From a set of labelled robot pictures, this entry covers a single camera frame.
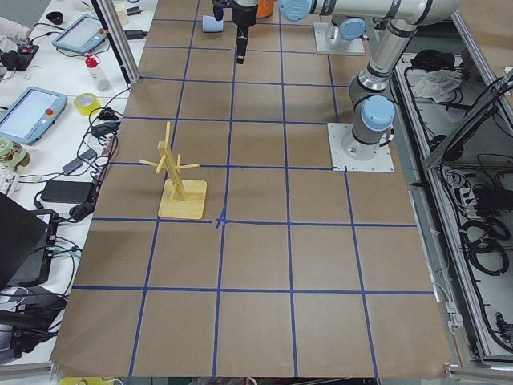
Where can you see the wooden cup tree stand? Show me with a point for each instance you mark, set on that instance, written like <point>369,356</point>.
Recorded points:
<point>180,199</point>

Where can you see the teach pendant tablet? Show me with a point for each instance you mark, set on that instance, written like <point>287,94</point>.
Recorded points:
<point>32,114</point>
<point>82,36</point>

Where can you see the upper teach pendant tablet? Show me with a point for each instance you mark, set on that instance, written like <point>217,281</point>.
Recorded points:
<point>82,36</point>

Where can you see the aluminium frame post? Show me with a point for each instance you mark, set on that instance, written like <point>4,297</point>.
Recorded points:
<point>106,13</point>

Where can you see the black power adapter brick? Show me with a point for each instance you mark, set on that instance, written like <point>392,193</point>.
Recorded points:
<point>64,191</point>

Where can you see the yellow tape roll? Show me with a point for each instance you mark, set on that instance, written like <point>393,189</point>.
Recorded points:
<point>87,103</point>

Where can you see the light blue paper cup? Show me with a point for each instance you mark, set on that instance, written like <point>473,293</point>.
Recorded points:
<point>211,25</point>

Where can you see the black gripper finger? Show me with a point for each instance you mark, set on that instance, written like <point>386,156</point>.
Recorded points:
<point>241,44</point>

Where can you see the clear bottle red cap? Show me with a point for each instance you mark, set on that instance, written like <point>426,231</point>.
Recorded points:
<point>100,80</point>

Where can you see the lower teach pendant tablet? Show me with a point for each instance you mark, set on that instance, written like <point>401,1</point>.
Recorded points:
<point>32,114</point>

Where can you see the black laptop computer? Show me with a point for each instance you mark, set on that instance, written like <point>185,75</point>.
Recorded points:
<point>26,238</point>

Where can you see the white crumpled cloth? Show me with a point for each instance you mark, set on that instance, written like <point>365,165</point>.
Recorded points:
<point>438,85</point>

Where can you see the orange tin can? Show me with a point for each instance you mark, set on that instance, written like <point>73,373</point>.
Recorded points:
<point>265,8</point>

